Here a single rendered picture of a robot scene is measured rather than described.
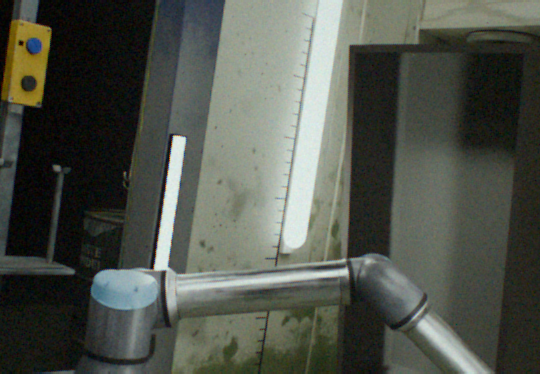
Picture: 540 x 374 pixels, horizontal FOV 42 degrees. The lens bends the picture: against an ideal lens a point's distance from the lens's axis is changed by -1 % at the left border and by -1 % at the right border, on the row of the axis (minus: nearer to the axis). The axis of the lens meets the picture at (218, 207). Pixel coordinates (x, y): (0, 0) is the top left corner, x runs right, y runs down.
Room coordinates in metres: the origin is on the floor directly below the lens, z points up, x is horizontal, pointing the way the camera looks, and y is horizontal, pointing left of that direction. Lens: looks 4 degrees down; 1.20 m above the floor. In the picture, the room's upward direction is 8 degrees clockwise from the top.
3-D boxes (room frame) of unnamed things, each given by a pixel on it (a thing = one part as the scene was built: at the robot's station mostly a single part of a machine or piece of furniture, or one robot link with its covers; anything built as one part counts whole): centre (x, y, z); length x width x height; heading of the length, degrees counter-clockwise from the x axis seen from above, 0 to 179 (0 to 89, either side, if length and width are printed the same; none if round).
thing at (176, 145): (2.50, 0.18, 0.96); 0.06 x 0.02 x 0.63; 133
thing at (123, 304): (1.63, 0.19, 0.83); 0.17 x 0.15 x 0.18; 177
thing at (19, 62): (2.29, 0.68, 1.42); 0.12 x 0.06 x 0.26; 133
